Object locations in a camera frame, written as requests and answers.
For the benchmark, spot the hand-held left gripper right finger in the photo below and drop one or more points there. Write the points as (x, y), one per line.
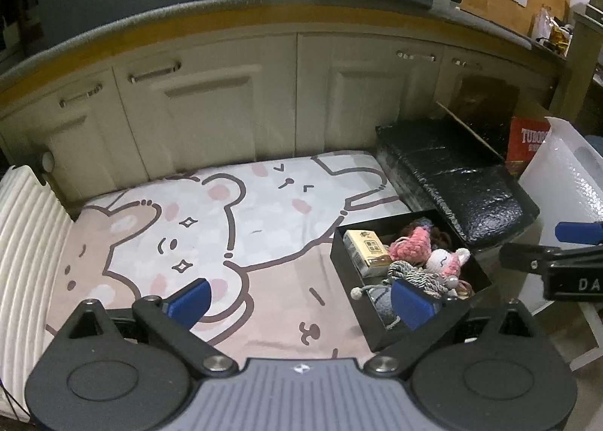
(412, 306)

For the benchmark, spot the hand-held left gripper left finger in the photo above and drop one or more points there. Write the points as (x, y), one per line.
(191, 303)

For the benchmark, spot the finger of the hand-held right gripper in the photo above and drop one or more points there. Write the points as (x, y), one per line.
(541, 259)
(582, 233)

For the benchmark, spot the grey knitted mouse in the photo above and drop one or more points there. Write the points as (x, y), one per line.
(379, 299)

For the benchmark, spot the pink crochet doll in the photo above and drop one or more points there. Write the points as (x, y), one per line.
(414, 247)

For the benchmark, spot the black box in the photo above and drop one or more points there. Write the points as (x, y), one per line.
(353, 313)

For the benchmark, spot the beige tissue packet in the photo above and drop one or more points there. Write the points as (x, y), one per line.
(367, 247)

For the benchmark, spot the red carton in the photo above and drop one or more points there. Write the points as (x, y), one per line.
(527, 138)

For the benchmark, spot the bear print blanket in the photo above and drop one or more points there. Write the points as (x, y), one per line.
(264, 214)

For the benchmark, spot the black wrapped package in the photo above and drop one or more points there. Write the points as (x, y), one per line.
(452, 176)

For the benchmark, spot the brown cardboard box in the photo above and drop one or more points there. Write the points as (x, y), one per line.
(485, 105)

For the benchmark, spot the cream cabinet door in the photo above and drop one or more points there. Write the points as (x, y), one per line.
(94, 143)
(447, 82)
(367, 101)
(212, 120)

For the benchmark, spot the clear snack bag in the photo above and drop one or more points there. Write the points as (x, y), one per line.
(549, 28)

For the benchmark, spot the grey seat cushion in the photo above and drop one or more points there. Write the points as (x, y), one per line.
(235, 2)

